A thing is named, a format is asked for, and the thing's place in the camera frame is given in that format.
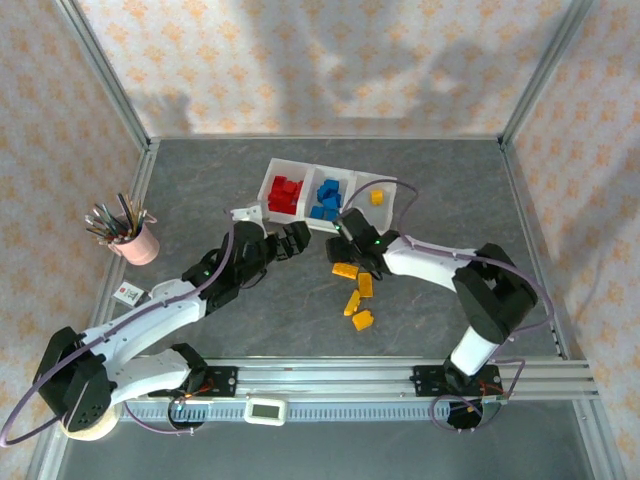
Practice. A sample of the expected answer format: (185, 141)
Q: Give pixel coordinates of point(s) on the yellow lego brick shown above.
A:
(363, 320)
(345, 270)
(352, 302)
(376, 196)
(365, 285)

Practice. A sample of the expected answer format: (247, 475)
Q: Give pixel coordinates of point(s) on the red lego brick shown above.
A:
(286, 196)
(274, 206)
(291, 207)
(278, 184)
(296, 189)

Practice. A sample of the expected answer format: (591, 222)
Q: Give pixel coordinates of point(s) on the blue lego brick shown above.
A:
(331, 215)
(332, 203)
(320, 195)
(338, 195)
(329, 185)
(317, 212)

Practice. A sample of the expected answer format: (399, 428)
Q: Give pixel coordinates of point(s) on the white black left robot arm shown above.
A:
(150, 320)

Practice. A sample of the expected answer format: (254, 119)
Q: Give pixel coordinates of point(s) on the white plastic container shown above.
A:
(265, 192)
(385, 215)
(312, 177)

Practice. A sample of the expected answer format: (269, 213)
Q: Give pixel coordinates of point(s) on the pink cup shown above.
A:
(140, 247)

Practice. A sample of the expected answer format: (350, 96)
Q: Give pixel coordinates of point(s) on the coloured pencil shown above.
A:
(138, 221)
(100, 225)
(99, 233)
(107, 217)
(125, 210)

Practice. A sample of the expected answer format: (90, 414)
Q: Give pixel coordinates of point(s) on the small white red card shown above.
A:
(129, 293)

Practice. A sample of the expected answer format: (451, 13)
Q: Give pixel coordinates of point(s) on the white digital timer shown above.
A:
(265, 411)

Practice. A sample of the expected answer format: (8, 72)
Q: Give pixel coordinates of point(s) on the masking tape roll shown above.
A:
(97, 432)

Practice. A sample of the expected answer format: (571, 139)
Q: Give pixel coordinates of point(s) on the aluminium frame bar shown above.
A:
(325, 137)

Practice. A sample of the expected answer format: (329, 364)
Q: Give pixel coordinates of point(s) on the aluminium mounting rail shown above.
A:
(325, 375)

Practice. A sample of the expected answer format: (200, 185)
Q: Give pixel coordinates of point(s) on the aluminium side rail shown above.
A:
(142, 170)
(520, 200)

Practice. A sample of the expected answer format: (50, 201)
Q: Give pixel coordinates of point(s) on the aluminium frame post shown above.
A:
(544, 75)
(106, 75)

